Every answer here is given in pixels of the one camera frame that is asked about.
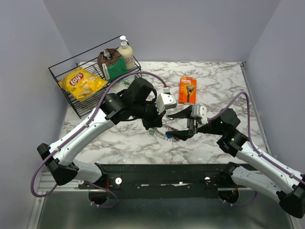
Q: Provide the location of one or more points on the black wire basket rack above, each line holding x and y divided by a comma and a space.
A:
88, 61

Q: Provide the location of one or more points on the aluminium rail frame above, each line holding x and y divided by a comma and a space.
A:
68, 208

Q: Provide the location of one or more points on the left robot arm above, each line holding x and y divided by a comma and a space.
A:
140, 100

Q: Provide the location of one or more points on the orange Gillette razor box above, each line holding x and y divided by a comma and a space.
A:
187, 90

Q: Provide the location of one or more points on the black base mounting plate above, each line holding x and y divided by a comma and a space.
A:
120, 182

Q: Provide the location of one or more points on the green key tag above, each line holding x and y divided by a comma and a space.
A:
151, 132

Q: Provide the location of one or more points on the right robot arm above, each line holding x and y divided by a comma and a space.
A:
284, 185

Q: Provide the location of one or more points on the cream pump lotion bottle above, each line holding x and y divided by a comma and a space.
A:
126, 52

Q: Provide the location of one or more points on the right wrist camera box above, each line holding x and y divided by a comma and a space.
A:
199, 113

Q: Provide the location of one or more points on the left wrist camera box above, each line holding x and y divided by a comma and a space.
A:
164, 102

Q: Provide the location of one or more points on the brown and green bag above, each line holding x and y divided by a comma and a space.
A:
112, 64

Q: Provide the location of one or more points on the yellow Lays chips bag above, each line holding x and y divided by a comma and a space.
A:
82, 84

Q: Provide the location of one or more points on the green and white packet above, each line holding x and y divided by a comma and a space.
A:
124, 83

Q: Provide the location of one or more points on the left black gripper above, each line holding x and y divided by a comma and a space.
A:
157, 120

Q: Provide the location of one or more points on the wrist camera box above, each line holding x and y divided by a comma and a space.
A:
164, 102
199, 113

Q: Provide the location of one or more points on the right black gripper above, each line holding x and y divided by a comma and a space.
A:
185, 112

